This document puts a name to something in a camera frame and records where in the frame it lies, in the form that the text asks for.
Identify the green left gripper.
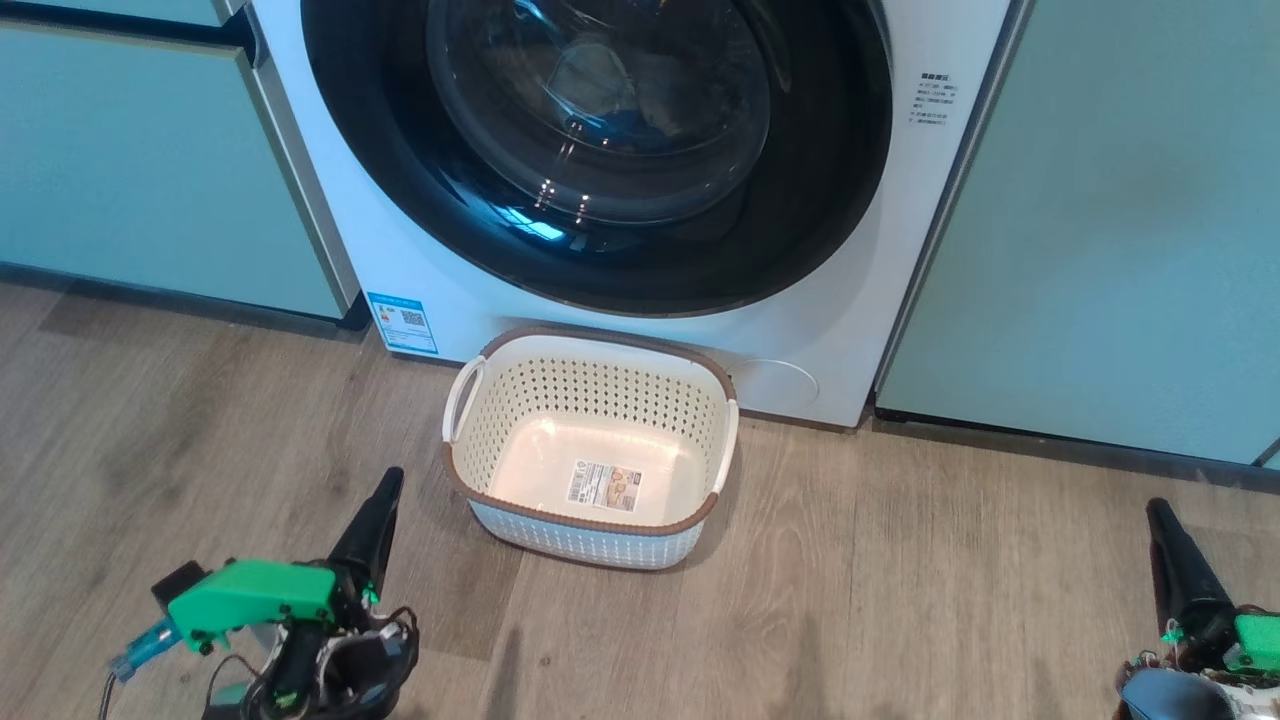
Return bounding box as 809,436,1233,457
167,467,405,656

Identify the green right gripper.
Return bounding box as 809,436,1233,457
1147,498,1280,673

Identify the pale yellow bear print garment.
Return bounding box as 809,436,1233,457
545,42,646,123

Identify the round black glass washer door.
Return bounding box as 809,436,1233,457
300,0,894,318

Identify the cream perforated laundry basket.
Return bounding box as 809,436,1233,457
443,326,741,571

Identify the white front-load washing machine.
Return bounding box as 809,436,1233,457
250,0,1031,429

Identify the blue energy label sticker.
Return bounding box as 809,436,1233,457
367,292,439,356

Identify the pale green tall cabinet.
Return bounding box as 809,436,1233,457
875,0,1280,466

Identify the round drain filter cover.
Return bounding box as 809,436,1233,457
735,358,821,406

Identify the pale green cabinet panel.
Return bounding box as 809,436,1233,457
0,0,361,321

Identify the printed text washer sticker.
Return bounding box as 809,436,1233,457
910,72,961,126

